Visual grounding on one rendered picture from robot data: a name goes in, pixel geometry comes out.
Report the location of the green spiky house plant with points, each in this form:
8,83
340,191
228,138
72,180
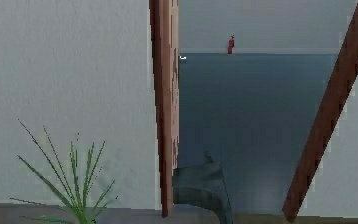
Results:
77,203

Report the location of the small white object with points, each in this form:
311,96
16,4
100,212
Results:
183,58

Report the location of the red fire extinguisher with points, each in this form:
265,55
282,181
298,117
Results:
231,45

